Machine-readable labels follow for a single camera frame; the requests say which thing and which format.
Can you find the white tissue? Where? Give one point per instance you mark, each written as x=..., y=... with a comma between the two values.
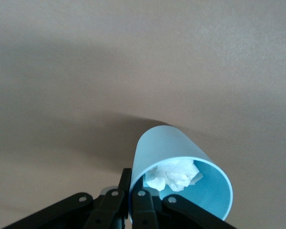
x=174, y=175

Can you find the light blue plastic cup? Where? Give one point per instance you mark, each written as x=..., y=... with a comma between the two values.
x=166, y=143

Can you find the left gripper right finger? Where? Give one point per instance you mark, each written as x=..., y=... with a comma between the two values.
x=157, y=214

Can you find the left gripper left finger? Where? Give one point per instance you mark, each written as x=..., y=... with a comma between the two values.
x=105, y=207

